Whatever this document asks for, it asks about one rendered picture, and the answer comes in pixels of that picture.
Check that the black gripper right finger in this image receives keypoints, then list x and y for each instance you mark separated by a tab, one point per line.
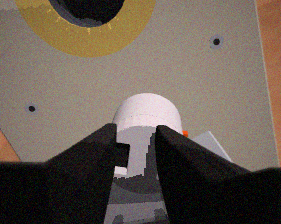
201	187

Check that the grey cylinder with two slots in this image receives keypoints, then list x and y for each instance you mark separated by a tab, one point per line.
136	119

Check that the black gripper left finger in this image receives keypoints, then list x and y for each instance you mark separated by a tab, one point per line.
70	188

